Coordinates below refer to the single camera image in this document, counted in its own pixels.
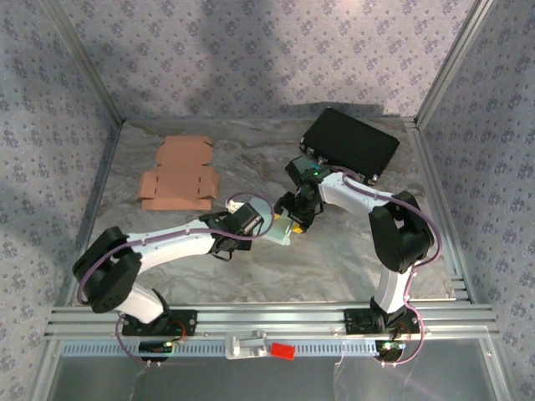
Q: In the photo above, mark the black hard case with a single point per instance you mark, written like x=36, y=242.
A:
x=355, y=142

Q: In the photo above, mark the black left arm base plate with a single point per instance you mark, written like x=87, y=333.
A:
x=188, y=321

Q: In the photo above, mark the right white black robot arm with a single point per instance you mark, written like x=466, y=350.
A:
x=351, y=192

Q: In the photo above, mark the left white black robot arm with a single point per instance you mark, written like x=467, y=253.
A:
x=175, y=246

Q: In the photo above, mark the black right controller board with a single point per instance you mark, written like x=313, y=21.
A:
x=388, y=348

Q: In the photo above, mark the black left controller board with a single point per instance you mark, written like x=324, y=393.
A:
x=154, y=347

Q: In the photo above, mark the black controller board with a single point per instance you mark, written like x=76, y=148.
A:
x=154, y=347
x=388, y=348

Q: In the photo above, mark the white plastic bracket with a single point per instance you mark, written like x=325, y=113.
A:
x=244, y=344

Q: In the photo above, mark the orange brown paper box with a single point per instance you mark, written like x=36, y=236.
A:
x=179, y=184

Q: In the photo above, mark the aluminium mounting rail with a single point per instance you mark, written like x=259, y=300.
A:
x=271, y=319

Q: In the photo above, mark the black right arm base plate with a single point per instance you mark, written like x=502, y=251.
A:
x=355, y=321

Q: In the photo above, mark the aluminium table side rail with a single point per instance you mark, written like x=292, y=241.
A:
x=108, y=167
x=424, y=167

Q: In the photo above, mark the grey metal panel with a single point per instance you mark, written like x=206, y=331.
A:
x=267, y=380

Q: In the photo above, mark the light blue paper box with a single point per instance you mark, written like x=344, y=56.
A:
x=280, y=231

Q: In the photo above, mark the red plastic block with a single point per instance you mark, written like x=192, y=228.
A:
x=283, y=351

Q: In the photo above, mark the aluminium frame post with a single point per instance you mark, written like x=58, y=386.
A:
x=448, y=62

